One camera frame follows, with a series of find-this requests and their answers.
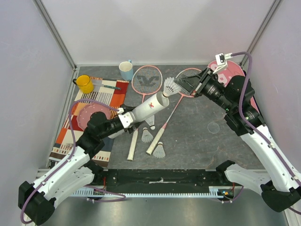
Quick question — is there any white shuttlecock tube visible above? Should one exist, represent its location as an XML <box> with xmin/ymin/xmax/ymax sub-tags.
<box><xmin>131</xmin><ymin>91</ymin><xmax>170</xmax><ymax>122</ymax></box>

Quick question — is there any white shuttlecock black band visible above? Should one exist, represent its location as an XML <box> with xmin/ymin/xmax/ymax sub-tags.
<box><xmin>141</xmin><ymin>127</ymin><xmax>153</xmax><ymax>143</ymax></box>

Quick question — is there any white feather shuttlecock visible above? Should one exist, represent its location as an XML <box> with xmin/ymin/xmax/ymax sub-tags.
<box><xmin>145</xmin><ymin>115</ymin><xmax>156</xmax><ymax>130</ymax></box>

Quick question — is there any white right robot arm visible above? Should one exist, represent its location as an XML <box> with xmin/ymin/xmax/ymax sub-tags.
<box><xmin>175</xmin><ymin>68</ymin><xmax>301</xmax><ymax>212</ymax></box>

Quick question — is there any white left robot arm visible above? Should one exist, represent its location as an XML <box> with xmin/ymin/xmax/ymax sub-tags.
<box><xmin>18</xmin><ymin>105</ymin><xmax>144</xmax><ymax>226</ymax></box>

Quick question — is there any pink badminton racket right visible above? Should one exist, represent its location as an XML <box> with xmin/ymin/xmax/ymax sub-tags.
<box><xmin>145</xmin><ymin>67</ymin><xmax>205</xmax><ymax>155</ymax></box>

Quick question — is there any pink badminton racket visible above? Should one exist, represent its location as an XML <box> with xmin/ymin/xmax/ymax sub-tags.
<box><xmin>145</xmin><ymin>67</ymin><xmax>205</xmax><ymax>155</ymax></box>
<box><xmin>127</xmin><ymin>65</ymin><xmax>162</xmax><ymax>161</ymax></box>

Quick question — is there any pink badminton racket left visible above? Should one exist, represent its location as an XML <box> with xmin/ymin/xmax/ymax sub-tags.
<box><xmin>127</xmin><ymin>65</ymin><xmax>162</xmax><ymax>161</ymax></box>

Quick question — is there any pink sport racket bag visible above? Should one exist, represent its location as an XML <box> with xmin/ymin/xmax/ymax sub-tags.
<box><xmin>207</xmin><ymin>60</ymin><xmax>259</xmax><ymax>112</ymax></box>

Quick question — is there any pink dotted plate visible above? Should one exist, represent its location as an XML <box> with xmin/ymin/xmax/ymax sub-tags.
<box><xmin>77</xmin><ymin>103</ymin><xmax>111</xmax><ymax>130</ymax></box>

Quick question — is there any colourful patchwork placemat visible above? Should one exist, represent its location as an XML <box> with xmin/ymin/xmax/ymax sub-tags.
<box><xmin>49</xmin><ymin>77</ymin><xmax>129</xmax><ymax>161</ymax></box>

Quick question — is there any yellow enamel mug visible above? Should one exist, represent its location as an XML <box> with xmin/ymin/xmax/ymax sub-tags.
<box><xmin>72</xmin><ymin>75</ymin><xmax>94</xmax><ymax>94</ymax></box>

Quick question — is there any white shuttlecock bottom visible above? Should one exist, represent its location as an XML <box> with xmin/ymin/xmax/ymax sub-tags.
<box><xmin>153</xmin><ymin>142</ymin><xmax>166</xmax><ymax>159</ymax></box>

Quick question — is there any light blue mug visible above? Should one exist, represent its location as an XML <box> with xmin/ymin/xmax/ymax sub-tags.
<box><xmin>119</xmin><ymin>60</ymin><xmax>134</xmax><ymax>81</ymax></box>

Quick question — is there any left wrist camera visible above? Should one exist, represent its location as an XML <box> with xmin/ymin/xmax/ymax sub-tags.
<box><xmin>117</xmin><ymin>108</ymin><xmax>135</xmax><ymax>129</ymax></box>

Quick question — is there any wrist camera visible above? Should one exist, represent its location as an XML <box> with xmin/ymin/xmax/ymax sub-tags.
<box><xmin>117</xmin><ymin>108</ymin><xmax>135</xmax><ymax>129</ymax></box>
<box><xmin>214</xmin><ymin>53</ymin><xmax>232</xmax><ymax>74</ymax></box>

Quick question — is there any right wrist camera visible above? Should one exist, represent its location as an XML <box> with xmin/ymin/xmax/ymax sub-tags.
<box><xmin>214</xmin><ymin>53</ymin><xmax>232</xmax><ymax>74</ymax></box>

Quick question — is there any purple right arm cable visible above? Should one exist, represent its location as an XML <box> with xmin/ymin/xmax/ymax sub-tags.
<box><xmin>221</xmin><ymin>51</ymin><xmax>301</xmax><ymax>215</ymax></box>

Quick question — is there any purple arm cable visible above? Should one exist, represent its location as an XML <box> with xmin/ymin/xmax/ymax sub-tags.
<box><xmin>20</xmin><ymin>98</ymin><xmax>127</xmax><ymax>224</ymax></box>
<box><xmin>221</xmin><ymin>51</ymin><xmax>301</xmax><ymax>215</ymax></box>

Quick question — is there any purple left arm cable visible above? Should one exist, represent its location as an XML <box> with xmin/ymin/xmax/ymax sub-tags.
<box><xmin>20</xmin><ymin>98</ymin><xmax>127</xmax><ymax>224</ymax></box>

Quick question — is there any white slotted cable duct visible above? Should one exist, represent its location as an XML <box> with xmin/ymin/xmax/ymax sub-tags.
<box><xmin>71</xmin><ymin>187</ymin><xmax>234</xmax><ymax>198</ymax></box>

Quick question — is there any aluminium frame post right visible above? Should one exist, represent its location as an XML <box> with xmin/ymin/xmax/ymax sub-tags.
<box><xmin>247</xmin><ymin>0</ymin><xmax>283</xmax><ymax>54</ymax></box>

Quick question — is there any aluminium frame post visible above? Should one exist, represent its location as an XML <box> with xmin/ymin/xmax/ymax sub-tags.
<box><xmin>247</xmin><ymin>0</ymin><xmax>283</xmax><ymax>54</ymax></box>
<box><xmin>33</xmin><ymin>0</ymin><xmax>77</xmax><ymax>70</ymax></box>

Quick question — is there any aluminium frame post left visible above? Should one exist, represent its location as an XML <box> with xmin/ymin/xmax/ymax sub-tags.
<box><xmin>33</xmin><ymin>0</ymin><xmax>77</xmax><ymax>70</ymax></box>

